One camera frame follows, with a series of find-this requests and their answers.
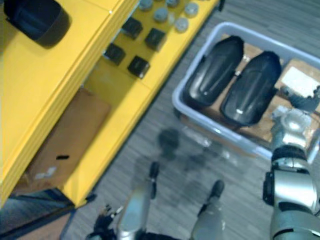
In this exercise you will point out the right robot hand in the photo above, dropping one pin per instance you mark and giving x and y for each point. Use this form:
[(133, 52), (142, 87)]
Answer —
[(302, 100)]

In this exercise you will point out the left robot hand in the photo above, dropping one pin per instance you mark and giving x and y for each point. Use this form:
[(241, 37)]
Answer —
[(105, 222)]

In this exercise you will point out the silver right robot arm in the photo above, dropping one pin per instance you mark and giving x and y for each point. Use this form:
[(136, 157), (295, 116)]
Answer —
[(292, 190)]

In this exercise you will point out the yellow metal shelf unit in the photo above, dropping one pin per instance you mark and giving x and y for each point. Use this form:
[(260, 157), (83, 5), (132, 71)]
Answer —
[(37, 82)]

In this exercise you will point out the white paper label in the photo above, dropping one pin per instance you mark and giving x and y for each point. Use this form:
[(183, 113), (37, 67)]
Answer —
[(297, 80)]

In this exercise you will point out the silver left robot leg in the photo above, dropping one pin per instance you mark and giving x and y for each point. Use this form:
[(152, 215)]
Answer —
[(135, 212)]

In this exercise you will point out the silver robot leg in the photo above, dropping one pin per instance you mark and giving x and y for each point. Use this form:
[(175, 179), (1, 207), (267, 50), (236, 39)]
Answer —
[(135, 212), (208, 222)]

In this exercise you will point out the brown cardboard liner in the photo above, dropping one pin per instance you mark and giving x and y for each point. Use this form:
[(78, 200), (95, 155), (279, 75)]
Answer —
[(265, 120)]

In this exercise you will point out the black plastic housing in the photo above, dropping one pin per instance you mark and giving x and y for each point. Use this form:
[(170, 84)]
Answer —
[(37, 21), (215, 72), (252, 90)]

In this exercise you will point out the dark left robot foot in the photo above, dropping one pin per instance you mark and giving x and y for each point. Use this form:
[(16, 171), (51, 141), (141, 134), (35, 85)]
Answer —
[(154, 175)]

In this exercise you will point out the dark robot foot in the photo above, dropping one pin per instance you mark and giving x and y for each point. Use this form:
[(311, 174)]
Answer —
[(154, 175), (217, 188)]

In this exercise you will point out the brown cardboard box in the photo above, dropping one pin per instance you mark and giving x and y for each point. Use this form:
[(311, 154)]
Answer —
[(65, 140)]

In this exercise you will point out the silver right robot leg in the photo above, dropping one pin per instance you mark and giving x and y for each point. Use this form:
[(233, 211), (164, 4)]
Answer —
[(208, 222)]

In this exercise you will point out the grey plastic bin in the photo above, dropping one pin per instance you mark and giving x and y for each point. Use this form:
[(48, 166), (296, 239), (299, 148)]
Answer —
[(192, 62)]

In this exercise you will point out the dark right robot foot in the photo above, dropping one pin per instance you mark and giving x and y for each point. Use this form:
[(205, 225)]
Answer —
[(217, 188)]

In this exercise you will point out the grey round cap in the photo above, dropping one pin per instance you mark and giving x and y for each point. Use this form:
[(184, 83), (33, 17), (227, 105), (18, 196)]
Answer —
[(172, 2), (145, 4), (160, 14), (191, 10), (181, 24)]

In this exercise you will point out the small black square box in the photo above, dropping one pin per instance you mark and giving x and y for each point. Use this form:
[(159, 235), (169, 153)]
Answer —
[(138, 67), (155, 39), (115, 54), (132, 27)]

